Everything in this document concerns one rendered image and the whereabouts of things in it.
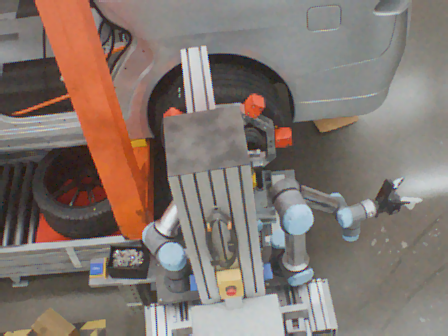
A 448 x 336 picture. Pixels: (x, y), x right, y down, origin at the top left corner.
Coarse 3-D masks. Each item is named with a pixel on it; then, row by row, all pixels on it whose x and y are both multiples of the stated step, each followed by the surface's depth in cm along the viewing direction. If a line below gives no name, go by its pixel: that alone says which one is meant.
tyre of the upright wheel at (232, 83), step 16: (224, 64) 363; (176, 80) 369; (224, 80) 356; (240, 80) 357; (256, 80) 363; (176, 96) 361; (224, 96) 351; (240, 96) 352; (272, 96) 367; (272, 112) 362
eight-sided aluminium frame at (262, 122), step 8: (224, 104) 352; (232, 104) 351; (240, 104) 351; (248, 120) 353; (256, 120) 354; (264, 120) 361; (264, 128) 359; (272, 128) 359; (272, 136) 364; (272, 144) 368; (272, 152) 374; (264, 160) 378
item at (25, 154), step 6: (24, 150) 455; (30, 150) 455; (36, 150) 454; (42, 150) 453; (48, 150) 453; (0, 156) 454; (6, 156) 455; (12, 156) 455; (18, 156) 455; (24, 156) 456; (30, 156) 456; (36, 156) 456; (42, 156) 457
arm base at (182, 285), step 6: (192, 270) 323; (186, 276) 316; (168, 282) 319; (174, 282) 316; (180, 282) 316; (186, 282) 318; (168, 288) 320; (174, 288) 318; (180, 288) 318; (186, 288) 319
